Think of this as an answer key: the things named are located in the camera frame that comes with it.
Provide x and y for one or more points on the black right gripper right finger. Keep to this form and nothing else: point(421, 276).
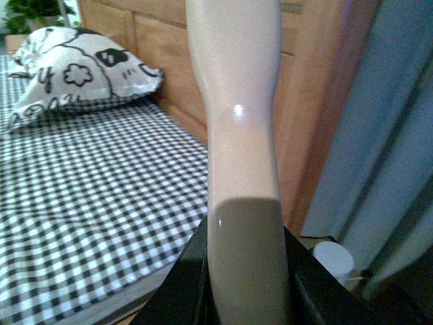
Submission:
point(318, 298)

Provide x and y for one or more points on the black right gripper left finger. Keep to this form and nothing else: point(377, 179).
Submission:
point(185, 296)

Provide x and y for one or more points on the beige hand brush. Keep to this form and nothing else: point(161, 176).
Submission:
point(235, 49)

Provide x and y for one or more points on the white paper cup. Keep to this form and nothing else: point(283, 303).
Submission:
point(335, 259)

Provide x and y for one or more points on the grey curtain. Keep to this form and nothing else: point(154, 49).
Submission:
point(375, 192)

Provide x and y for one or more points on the black white checkered bedsheet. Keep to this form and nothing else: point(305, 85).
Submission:
point(95, 209)

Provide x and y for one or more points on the wooden bed headboard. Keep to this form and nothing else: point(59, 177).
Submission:
point(321, 47)

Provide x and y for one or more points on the white cartoon print pillow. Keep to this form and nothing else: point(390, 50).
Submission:
point(76, 68)

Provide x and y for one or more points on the large potted green plant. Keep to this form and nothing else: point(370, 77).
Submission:
point(24, 17)

